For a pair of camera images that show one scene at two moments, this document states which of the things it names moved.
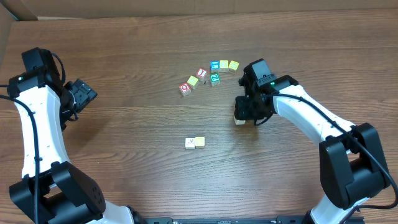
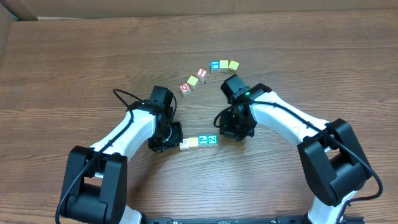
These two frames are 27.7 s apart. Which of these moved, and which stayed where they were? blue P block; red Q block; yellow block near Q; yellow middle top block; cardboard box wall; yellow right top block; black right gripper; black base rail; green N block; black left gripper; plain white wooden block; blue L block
Moved: black left gripper; green N block; black right gripper; plain white wooden block; blue P block
Stayed: yellow right top block; red Q block; blue L block; cardboard box wall; yellow middle top block; black base rail; yellow block near Q
